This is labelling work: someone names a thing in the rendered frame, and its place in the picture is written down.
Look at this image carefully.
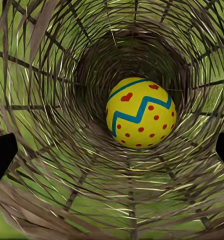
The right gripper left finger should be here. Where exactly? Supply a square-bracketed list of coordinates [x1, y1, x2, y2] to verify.
[0, 133, 18, 180]

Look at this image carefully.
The wicker basket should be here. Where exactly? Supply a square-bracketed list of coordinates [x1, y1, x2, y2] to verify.
[0, 0, 224, 240]

